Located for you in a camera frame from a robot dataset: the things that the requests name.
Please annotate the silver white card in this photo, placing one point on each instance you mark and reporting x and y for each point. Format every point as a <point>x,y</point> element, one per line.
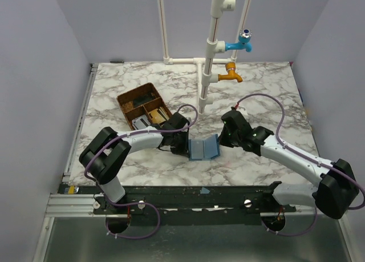
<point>140,122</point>

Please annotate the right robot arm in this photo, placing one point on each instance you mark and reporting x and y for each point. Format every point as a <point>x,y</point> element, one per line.
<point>332,188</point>

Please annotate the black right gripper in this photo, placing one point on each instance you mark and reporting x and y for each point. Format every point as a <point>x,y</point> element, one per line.
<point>225,137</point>

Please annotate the aluminium frame rail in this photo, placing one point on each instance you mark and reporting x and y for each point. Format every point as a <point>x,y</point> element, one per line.
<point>67,205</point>

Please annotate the black mounting rail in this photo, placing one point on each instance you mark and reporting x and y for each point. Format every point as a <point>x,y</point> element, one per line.
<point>186,205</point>

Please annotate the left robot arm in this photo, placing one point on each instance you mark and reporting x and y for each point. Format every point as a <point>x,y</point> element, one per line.
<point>105,155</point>

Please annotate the blue leather card holder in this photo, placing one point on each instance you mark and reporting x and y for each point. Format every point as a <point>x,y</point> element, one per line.
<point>204,149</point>

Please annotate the blue plastic faucet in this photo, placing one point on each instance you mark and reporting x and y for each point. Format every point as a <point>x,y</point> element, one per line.
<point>243,43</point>

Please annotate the woven brown basket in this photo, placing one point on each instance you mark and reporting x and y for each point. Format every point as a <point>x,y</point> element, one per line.
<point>140,101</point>

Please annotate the white pvc pipe frame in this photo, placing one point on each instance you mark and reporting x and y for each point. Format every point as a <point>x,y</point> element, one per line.
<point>215,59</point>

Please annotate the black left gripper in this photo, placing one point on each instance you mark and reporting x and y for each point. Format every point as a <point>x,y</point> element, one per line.
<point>182,144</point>

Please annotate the gold card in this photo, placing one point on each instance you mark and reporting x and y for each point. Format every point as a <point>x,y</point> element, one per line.
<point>158,116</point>

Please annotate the orange plastic faucet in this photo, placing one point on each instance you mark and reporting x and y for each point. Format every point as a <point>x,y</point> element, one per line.
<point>230,73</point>

